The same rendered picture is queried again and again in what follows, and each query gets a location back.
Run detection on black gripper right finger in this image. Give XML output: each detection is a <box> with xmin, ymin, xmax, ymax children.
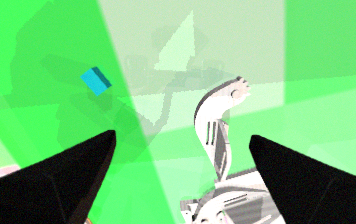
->
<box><xmin>249</xmin><ymin>134</ymin><xmax>356</xmax><ymax>224</ymax></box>

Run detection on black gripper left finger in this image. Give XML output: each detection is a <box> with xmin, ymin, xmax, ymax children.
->
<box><xmin>0</xmin><ymin>130</ymin><xmax>116</xmax><ymax>224</ymax></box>

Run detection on light blue rectangular block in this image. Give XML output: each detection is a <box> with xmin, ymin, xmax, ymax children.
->
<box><xmin>80</xmin><ymin>66</ymin><xmax>112</xmax><ymax>96</ymax></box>

